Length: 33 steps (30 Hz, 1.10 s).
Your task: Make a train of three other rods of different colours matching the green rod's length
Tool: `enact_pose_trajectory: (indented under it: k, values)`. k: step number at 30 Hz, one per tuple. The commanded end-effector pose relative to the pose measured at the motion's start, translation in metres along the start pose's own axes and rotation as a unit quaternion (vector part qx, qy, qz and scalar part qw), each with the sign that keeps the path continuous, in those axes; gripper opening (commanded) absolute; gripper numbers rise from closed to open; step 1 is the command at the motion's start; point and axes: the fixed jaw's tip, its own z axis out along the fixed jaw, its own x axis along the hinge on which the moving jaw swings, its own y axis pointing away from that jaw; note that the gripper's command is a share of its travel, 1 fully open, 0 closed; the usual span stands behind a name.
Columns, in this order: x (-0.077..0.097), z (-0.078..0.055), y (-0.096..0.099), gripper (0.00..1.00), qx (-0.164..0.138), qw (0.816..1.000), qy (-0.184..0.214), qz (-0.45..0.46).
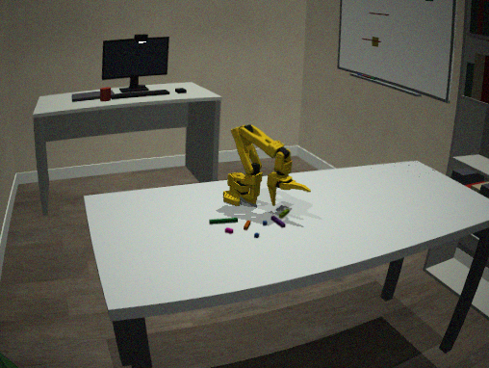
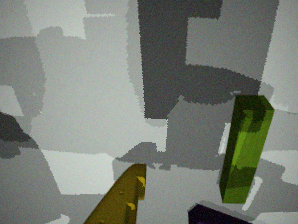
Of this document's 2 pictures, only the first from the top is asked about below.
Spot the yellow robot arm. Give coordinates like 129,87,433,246
223,125,293,206

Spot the lime green rod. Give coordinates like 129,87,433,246
279,209,290,219

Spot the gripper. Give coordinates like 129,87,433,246
267,172,311,206

